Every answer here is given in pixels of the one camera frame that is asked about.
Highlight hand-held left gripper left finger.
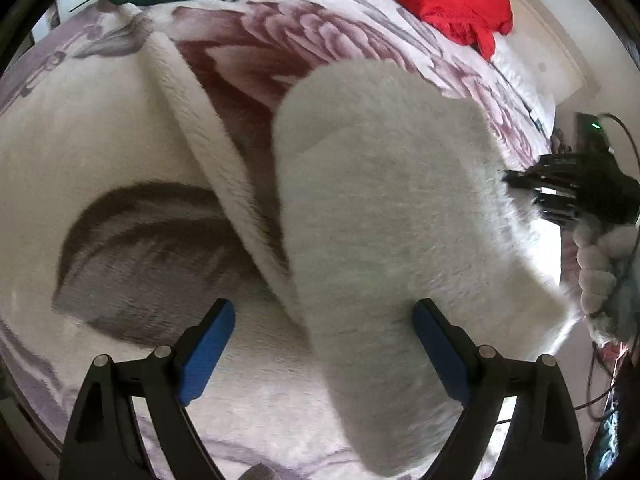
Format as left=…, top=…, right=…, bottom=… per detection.
left=59, top=298, right=237, bottom=480

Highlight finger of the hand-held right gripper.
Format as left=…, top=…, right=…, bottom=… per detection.
left=501, top=152, right=573, bottom=193
left=532, top=187, right=581, bottom=227

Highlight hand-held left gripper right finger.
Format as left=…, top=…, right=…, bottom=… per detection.
left=411, top=298, right=587, bottom=480

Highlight white fluffy fleece garment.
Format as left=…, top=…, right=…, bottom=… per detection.
left=132, top=5, right=585, bottom=479

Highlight person's right hand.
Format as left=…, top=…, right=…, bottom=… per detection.
left=571, top=223, right=635, bottom=315

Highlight white dotted bedsheet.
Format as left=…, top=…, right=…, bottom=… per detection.
left=492, top=35, right=558, bottom=136

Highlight rose print plush blanket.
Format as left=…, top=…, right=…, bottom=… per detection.
left=0, top=0, right=556, bottom=480

